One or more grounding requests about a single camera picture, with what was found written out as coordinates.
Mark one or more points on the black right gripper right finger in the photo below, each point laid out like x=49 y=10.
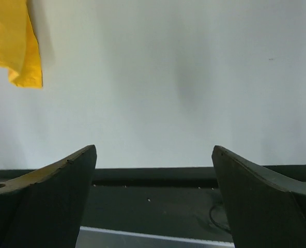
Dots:
x=265 y=205

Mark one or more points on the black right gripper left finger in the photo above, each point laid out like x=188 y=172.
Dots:
x=44 y=208

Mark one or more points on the yellow shorts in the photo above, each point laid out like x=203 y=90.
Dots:
x=19 y=49

